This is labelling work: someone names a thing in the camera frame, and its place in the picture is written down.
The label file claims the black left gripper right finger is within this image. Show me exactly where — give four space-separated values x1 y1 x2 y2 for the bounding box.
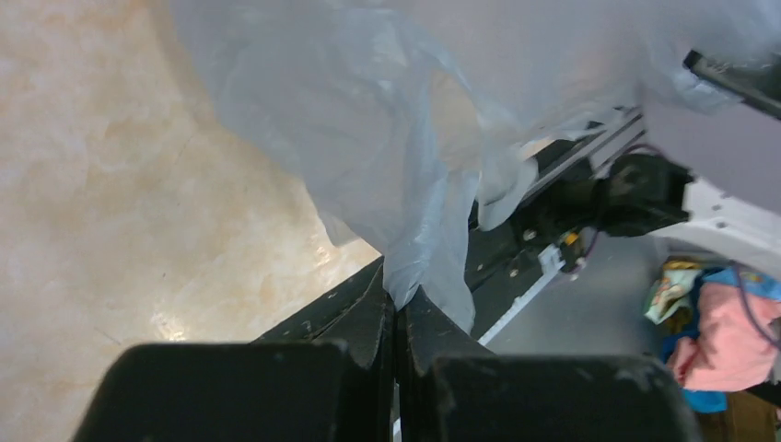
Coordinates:
396 291 702 441

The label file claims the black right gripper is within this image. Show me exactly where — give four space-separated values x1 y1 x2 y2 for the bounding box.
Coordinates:
683 51 780 120

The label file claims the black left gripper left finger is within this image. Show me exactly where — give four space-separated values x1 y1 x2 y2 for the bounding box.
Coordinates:
74 261 394 441

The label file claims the translucent blue plastic bag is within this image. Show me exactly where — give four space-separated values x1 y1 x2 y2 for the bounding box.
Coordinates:
170 1 780 331

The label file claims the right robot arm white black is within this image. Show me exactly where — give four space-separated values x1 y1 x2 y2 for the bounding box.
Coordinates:
511 52 780 277

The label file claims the colourful cloth pile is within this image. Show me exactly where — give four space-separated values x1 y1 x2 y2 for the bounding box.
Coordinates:
644 259 780 413

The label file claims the aluminium frame rail front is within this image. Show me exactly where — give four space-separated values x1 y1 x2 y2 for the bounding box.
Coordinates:
475 110 672 361

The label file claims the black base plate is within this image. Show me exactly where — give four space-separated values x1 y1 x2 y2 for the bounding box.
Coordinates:
256 136 612 343

